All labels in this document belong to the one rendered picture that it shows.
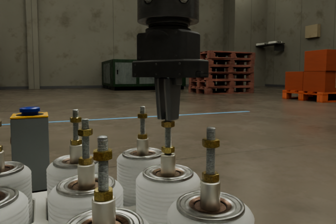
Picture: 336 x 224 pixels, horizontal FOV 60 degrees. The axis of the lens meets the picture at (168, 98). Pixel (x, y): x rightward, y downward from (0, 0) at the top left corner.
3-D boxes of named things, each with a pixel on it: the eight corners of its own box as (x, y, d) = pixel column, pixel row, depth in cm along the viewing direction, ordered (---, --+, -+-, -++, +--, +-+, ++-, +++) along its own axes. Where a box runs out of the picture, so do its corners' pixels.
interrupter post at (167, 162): (174, 172, 45) (174, 151, 45) (177, 177, 42) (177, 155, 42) (158, 173, 44) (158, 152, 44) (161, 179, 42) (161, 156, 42)
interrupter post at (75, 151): (85, 161, 51) (85, 142, 50) (81, 165, 48) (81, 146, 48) (72, 161, 51) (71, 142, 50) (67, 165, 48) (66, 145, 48)
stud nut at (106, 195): (117, 195, 28) (117, 187, 28) (108, 202, 27) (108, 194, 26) (99, 193, 29) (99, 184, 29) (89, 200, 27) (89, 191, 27)
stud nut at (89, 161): (90, 165, 37) (90, 159, 37) (77, 165, 37) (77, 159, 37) (94, 161, 39) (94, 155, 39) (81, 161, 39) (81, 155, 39)
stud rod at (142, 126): (143, 145, 55) (143, 106, 54) (146, 147, 54) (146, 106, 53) (139, 146, 54) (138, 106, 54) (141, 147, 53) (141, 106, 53)
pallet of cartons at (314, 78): (386, 100, 468) (389, 51, 462) (329, 103, 416) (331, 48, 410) (331, 96, 556) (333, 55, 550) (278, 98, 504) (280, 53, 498)
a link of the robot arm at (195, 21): (221, 77, 42) (223, -7, 41) (185, 77, 34) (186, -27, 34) (154, 77, 50) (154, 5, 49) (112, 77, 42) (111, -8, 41)
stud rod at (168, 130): (171, 161, 44) (171, 111, 43) (171, 163, 43) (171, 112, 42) (165, 161, 44) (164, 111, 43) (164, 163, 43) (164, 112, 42)
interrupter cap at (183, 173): (186, 166, 48) (186, 162, 48) (200, 183, 40) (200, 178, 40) (140, 169, 46) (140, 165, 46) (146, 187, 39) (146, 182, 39)
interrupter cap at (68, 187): (109, 199, 35) (109, 194, 35) (46, 199, 35) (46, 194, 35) (119, 177, 42) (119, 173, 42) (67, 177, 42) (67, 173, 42)
